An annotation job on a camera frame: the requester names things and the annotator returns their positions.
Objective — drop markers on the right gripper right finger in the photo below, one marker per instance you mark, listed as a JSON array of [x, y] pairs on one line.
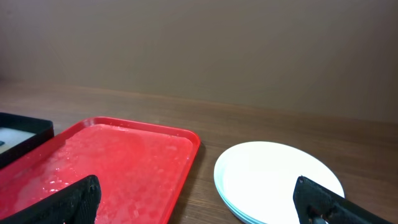
[[316, 204]]

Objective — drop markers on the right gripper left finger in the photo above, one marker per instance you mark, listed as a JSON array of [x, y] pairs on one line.
[[76, 204]]

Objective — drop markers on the white round plate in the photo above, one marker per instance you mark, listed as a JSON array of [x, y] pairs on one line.
[[259, 178]]

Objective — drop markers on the light blue plate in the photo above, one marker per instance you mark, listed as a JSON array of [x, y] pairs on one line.
[[237, 213]]

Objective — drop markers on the red plastic tray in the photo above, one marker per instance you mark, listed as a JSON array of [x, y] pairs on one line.
[[141, 169]]

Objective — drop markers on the black tray with soapy water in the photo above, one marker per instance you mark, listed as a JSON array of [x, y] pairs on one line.
[[22, 134]]

